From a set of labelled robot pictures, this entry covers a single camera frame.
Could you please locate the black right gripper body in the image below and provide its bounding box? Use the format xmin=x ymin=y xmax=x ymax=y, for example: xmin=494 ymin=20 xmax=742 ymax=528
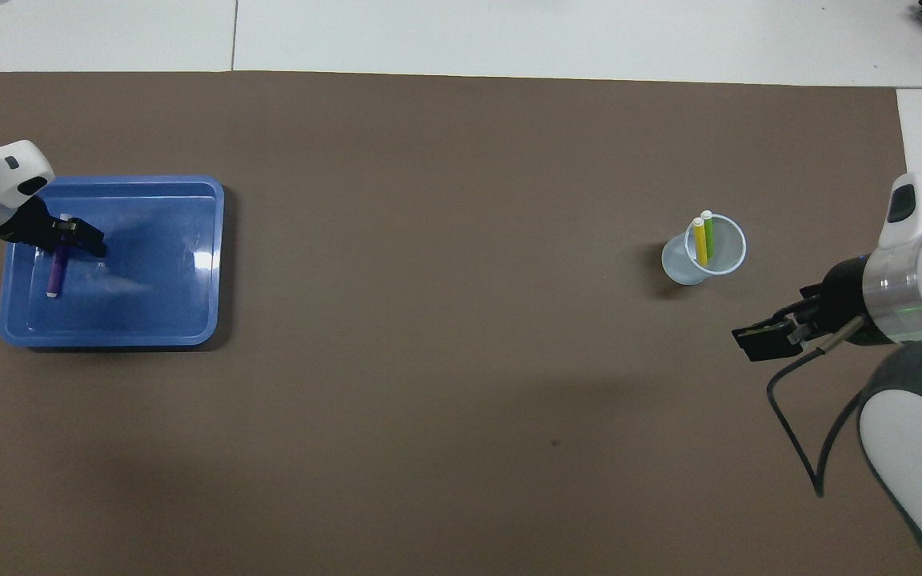
xmin=804 ymin=258 xmax=878 ymax=346

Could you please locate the purple pen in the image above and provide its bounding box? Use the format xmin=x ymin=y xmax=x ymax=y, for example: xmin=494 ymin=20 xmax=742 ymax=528
xmin=46 ymin=244 xmax=71 ymax=298

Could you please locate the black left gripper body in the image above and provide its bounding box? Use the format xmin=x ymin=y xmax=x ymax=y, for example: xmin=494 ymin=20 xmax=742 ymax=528
xmin=0 ymin=196 xmax=70 ymax=250

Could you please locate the brown table mat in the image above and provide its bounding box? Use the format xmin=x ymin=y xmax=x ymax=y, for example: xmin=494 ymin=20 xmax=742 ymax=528
xmin=0 ymin=70 xmax=922 ymax=576

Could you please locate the translucent plastic cup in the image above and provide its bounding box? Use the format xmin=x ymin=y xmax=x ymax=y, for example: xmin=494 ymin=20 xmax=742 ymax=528
xmin=661 ymin=212 xmax=748 ymax=286

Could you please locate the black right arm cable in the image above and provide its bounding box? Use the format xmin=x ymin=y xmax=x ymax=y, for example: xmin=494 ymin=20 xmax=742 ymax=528
xmin=767 ymin=316 xmax=878 ymax=498

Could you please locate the blue plastic tray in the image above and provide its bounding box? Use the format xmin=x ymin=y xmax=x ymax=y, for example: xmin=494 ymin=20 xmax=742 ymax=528
xmin=0 ymin=176 xmax=226 ymax=350

